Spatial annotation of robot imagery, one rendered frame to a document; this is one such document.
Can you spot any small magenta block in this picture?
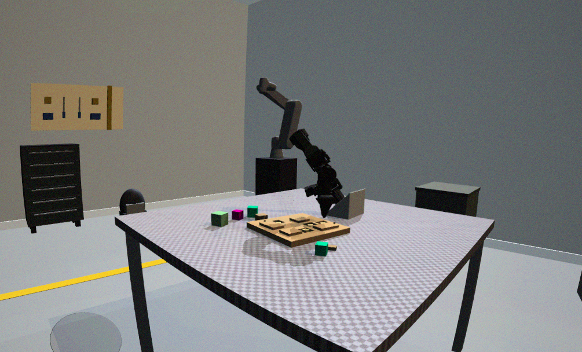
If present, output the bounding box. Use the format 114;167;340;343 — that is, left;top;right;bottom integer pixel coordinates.
232;209;244;221

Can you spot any green cube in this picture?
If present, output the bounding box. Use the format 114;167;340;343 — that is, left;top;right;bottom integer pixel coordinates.
211;211;228;227
314;241;328;256

